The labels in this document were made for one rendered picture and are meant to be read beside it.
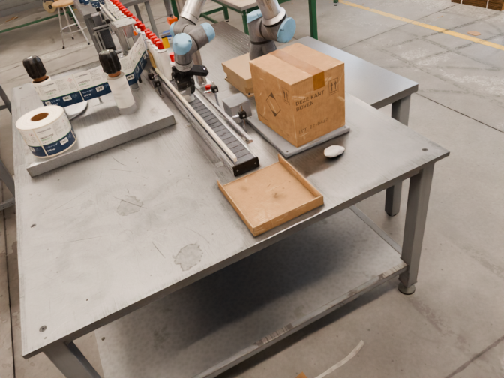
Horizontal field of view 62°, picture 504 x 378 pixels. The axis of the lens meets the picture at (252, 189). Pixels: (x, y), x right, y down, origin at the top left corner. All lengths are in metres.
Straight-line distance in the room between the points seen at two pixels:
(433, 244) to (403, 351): 0.67
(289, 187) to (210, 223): 0.31
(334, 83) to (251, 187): 0.49
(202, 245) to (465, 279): 1.42
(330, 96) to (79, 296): 1.10
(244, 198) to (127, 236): 0.42
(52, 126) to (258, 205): 0.97
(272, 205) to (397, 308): 0.98
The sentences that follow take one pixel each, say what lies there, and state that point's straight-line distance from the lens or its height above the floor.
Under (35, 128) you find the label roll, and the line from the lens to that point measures 1.95.
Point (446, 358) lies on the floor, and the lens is 2.07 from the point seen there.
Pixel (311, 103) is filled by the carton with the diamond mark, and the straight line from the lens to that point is 1.59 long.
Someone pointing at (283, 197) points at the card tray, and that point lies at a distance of 1.44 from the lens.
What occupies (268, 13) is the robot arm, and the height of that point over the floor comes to 1.19.
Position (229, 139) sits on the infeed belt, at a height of 0.88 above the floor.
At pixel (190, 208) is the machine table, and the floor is 0.83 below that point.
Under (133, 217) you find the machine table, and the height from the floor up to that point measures 0.83.
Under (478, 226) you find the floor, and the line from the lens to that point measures 2.60.
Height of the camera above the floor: 1.78
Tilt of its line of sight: 39 degrees down
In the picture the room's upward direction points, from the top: 11 degrees counter-clockwise
